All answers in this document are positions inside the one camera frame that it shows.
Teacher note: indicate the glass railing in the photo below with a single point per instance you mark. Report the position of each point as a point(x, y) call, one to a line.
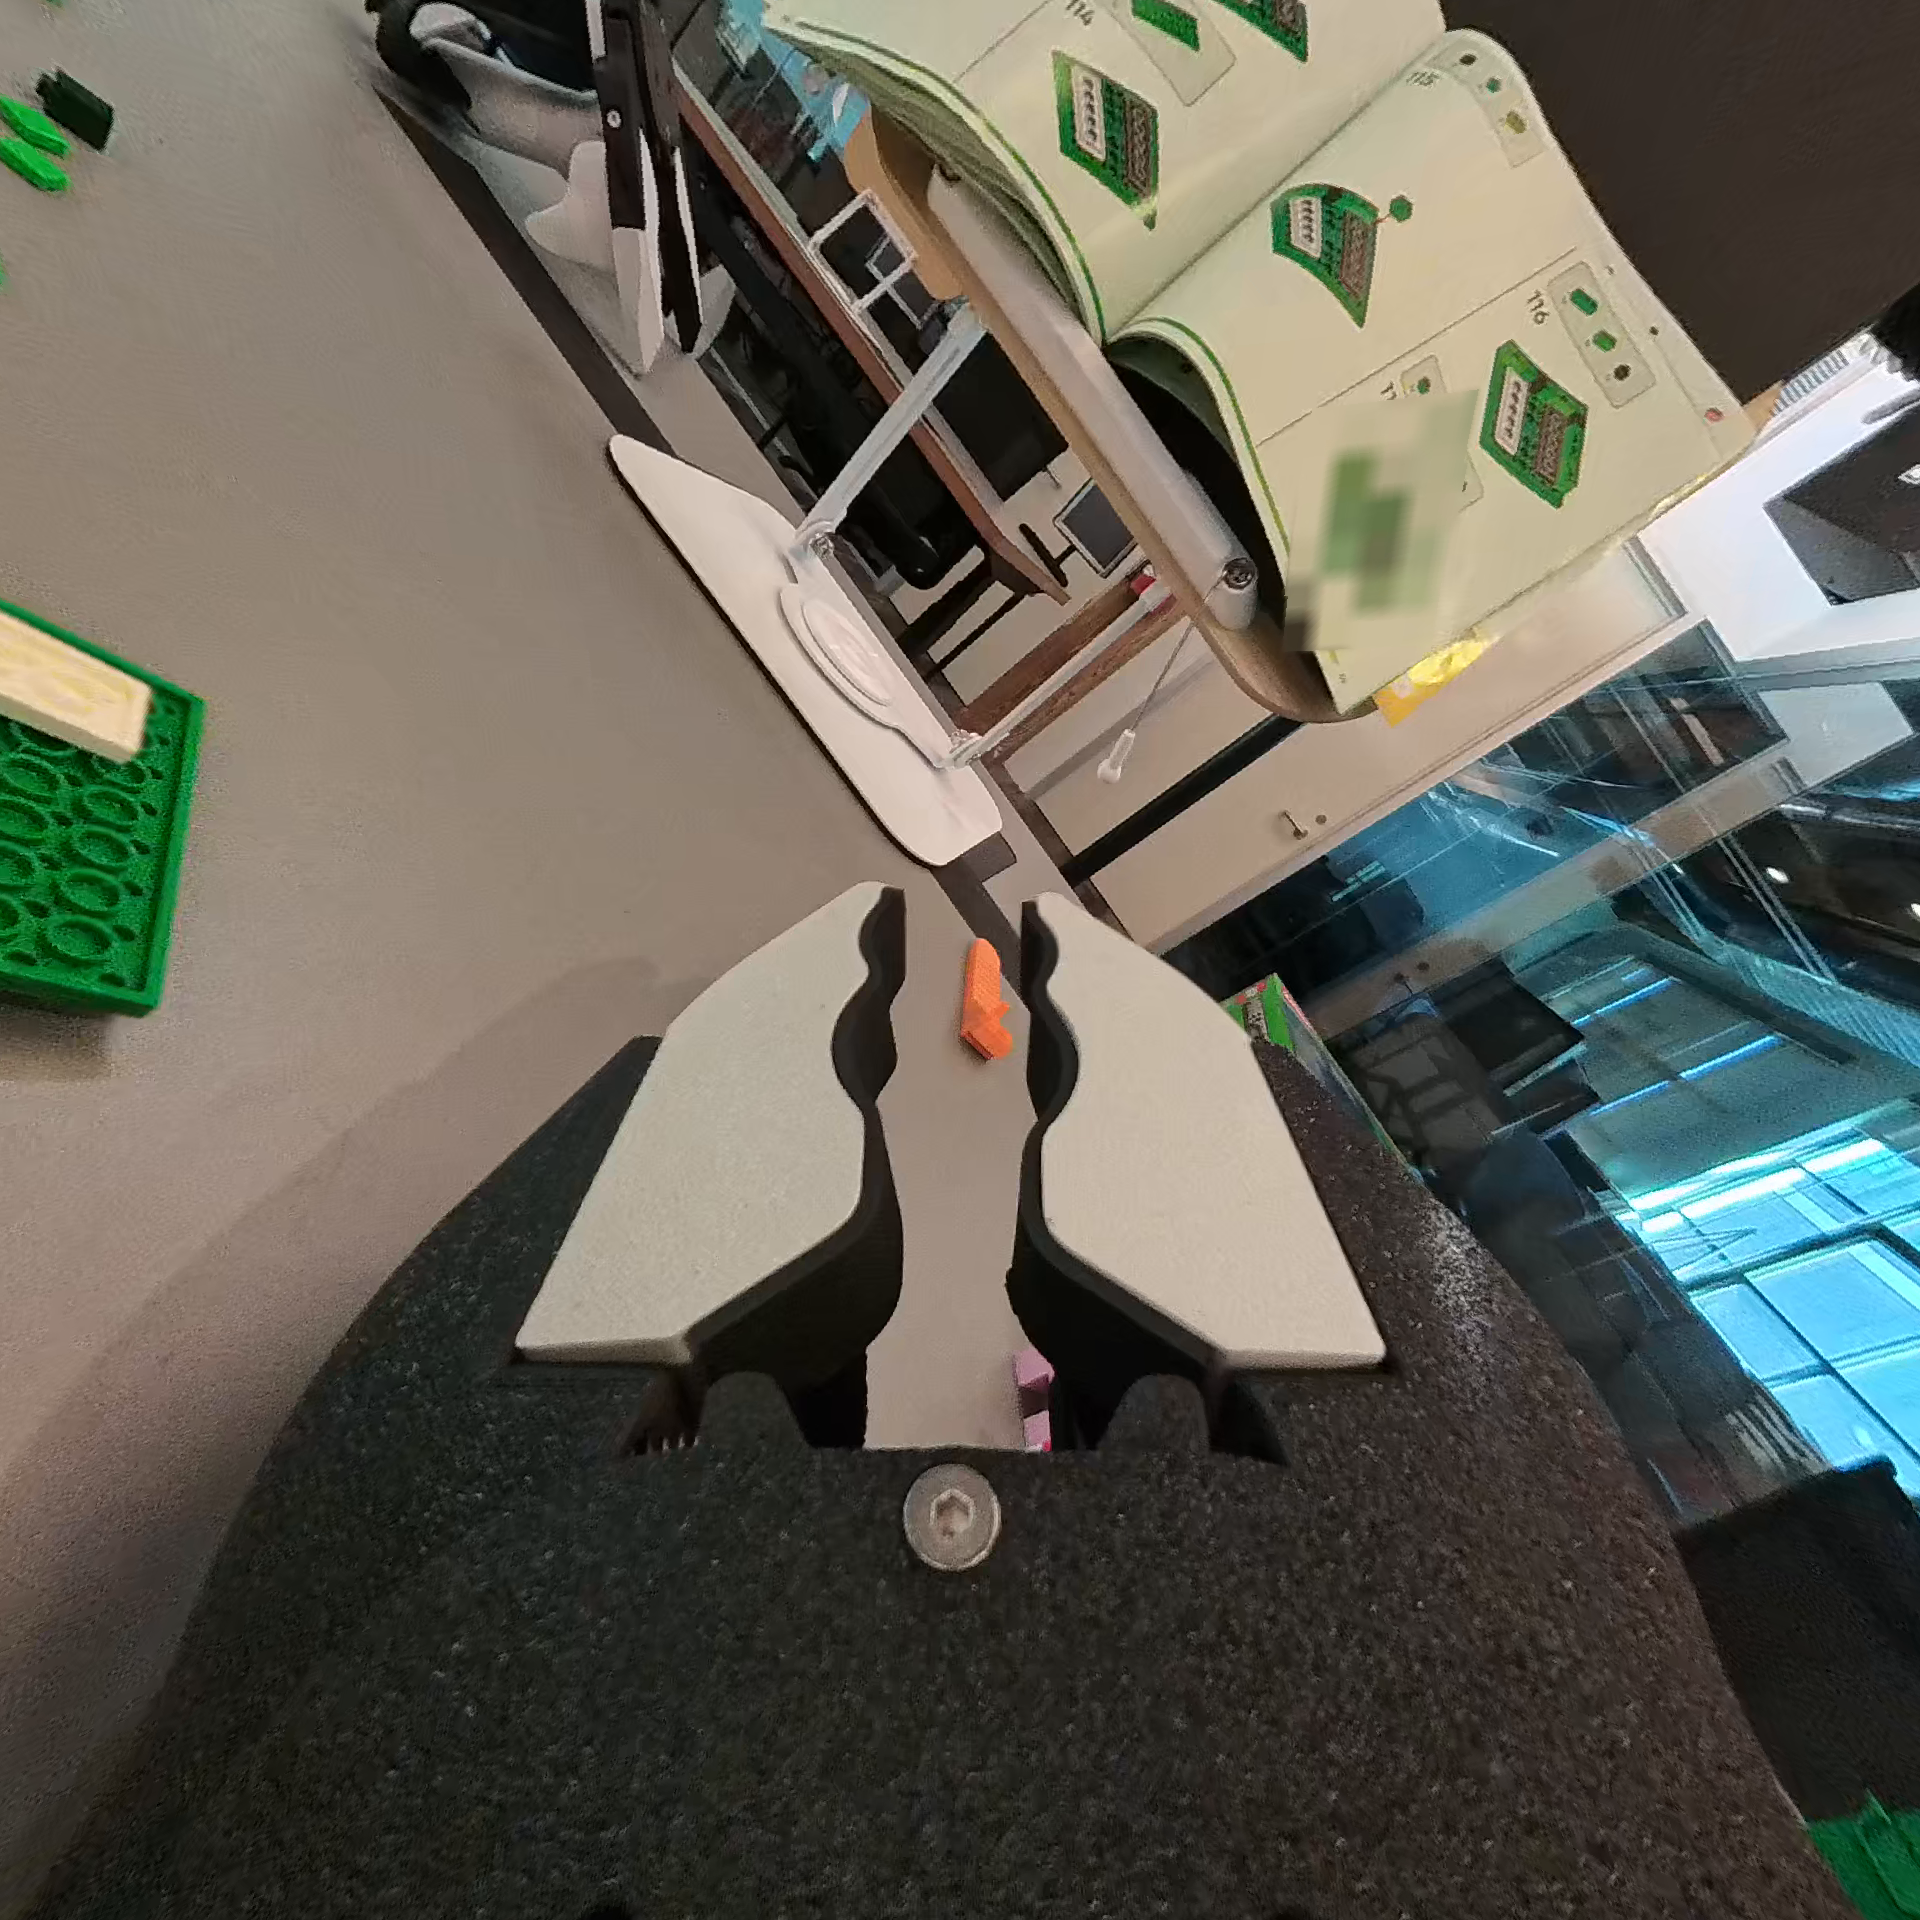
point(1651, 931)

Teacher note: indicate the pink lego piece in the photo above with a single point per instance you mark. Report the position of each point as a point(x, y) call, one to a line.
point(1031, 1395)

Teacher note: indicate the orange lego piece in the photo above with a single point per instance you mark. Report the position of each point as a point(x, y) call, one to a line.
point(984, 996)

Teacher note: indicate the wooden office desk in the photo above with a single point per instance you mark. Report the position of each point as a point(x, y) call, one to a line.
point(984, 503)

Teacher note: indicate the white book stand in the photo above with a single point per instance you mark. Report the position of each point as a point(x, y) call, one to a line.
point(750, 556)

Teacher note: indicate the bright green lego piece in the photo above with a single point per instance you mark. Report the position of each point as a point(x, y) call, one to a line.
point(34, 166)
point(31, 124)

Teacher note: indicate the dark green lego piece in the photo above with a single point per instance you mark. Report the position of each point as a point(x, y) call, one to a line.
point(76, 107)

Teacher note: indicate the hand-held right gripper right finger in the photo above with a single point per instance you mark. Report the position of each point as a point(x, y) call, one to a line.
point(1186, 1184)

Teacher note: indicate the green box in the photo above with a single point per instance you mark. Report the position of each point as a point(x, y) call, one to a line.
point(1272, 1009)

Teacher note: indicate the green lego baseplate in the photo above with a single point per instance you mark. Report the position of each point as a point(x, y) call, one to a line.
point(91, 886)

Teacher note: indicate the black box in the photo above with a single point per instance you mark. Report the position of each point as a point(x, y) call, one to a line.
point(1853, 518)

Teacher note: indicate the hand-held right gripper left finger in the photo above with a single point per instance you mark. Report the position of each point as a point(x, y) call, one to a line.
point(722, 1184)

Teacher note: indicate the lego instruction booklet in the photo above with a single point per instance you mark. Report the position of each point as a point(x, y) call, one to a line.
point(1350, 105)

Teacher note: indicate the small grey screen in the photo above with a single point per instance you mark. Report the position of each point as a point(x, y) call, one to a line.
point(1096, 529)

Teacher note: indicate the cream lego piece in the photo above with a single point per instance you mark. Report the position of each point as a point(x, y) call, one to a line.
point(60, 681)

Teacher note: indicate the white cabinet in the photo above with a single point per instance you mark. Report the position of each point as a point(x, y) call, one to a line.
point(1350, 810)

